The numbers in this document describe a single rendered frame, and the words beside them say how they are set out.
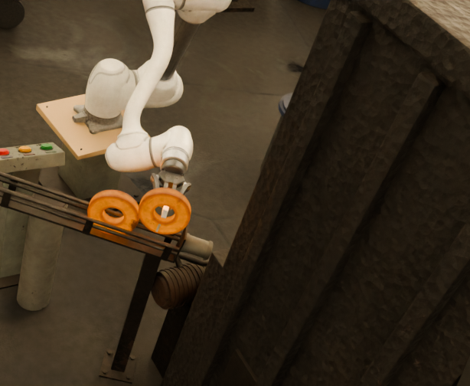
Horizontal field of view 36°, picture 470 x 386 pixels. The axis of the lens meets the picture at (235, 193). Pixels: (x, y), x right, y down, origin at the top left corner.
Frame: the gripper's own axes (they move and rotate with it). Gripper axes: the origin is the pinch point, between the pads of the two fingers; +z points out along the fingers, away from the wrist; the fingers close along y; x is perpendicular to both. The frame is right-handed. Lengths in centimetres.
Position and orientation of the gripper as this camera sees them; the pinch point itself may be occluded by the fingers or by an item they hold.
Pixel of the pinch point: (165, 207)
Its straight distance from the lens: 212.1
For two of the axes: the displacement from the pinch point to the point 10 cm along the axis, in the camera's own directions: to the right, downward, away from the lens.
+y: -9.6, -2.6, -1.4
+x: 2.9, -7.7, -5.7
